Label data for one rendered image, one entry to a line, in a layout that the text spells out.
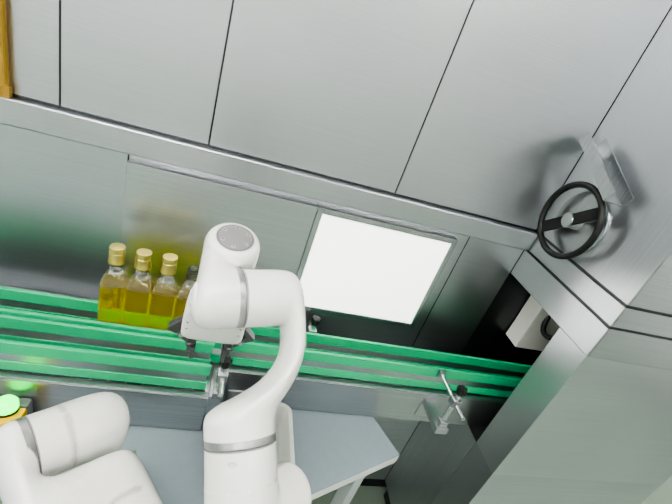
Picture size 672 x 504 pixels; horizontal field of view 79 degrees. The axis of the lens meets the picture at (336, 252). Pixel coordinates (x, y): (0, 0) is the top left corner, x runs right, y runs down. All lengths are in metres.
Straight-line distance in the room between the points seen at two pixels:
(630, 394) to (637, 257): 0.43
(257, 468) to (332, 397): 0.78
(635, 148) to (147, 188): 1.19
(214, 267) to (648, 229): 0.96
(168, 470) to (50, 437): 0.46
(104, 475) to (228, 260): 0.34
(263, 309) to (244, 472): 0.18
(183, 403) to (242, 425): 0.63
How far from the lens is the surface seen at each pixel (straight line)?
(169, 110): 1.07
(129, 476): 0.71
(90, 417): 0.75
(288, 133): 1.05
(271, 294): 0.52
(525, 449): 1.43
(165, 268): 1.04
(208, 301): 0.50
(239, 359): 1.17
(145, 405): 1.15
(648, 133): 1.26
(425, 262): 1.26
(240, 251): 0.55
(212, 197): 1.09
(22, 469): 0.72
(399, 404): 1.36
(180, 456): 1.17
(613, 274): 1.19
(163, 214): 1.13
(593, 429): 1.49
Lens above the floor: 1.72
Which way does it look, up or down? 27 degrees down
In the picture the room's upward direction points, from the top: 20 degrees clockwise
